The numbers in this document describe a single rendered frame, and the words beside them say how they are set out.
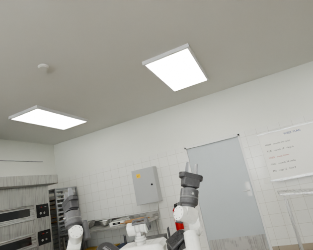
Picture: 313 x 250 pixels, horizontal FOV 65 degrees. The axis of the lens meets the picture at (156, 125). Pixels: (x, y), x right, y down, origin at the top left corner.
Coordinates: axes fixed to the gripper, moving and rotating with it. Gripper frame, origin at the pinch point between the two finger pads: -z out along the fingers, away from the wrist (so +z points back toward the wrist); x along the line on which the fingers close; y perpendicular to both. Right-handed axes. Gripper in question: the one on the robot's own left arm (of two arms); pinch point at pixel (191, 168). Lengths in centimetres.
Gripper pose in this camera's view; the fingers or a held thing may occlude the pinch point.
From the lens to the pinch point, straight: 128.7
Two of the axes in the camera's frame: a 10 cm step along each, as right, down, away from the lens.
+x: -9.5, -2.5, -1.8
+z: -1.5, 8.7, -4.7
